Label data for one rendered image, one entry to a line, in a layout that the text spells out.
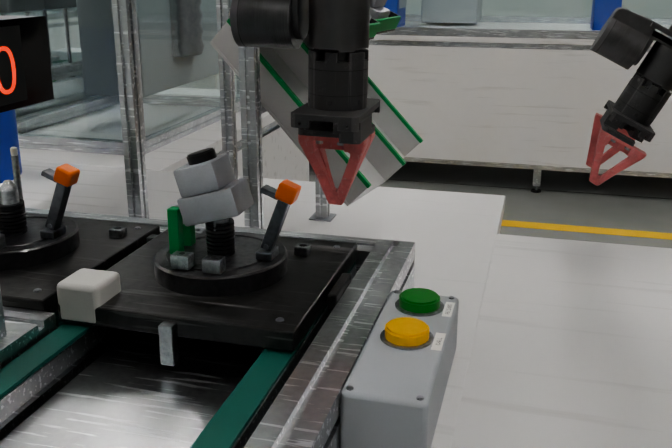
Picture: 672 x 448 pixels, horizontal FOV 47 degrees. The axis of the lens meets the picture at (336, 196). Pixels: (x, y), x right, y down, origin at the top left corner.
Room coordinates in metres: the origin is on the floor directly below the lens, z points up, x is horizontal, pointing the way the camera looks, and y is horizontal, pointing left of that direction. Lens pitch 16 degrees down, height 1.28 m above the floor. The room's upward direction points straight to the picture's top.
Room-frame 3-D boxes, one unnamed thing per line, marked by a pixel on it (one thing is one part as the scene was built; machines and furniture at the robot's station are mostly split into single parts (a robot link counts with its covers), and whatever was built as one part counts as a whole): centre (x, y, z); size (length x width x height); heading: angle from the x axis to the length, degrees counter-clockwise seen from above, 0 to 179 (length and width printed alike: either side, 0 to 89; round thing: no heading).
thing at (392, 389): (0.63, -0.06, 0.93); 0.21 x 0.07 x 0.06; 165
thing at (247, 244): (0.77, 0.12, 0.98); 0.14 x 0.14 x 0.02
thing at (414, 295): (0.70, -0.08, 0.96); 0.04 x 0.04 x 0.02
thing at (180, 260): (0.73, 0.15, 1.00); 0.02 x 0.01 x 0.02; 75
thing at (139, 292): (0.77, 0.12, 0.96); 0.24 x 0.24 x 0.02; 75
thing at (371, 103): (0.74, 0.00, 1.17); 0.10 x 0.07 x 0.07; 165
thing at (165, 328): (0.65, 0.15, 0.95); 0.01 x 0.01 x 0.04; 75
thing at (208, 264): (0.71, 0.12, 1.00); 0.02 x 0.01 x 0.02; 75
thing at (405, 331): (0.63, -0.06, 0.96); 0.04 x 0.04 x 0.02
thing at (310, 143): (0.75, 0.00, 1.10); 0.07 x 0.07 x 0.09; 75
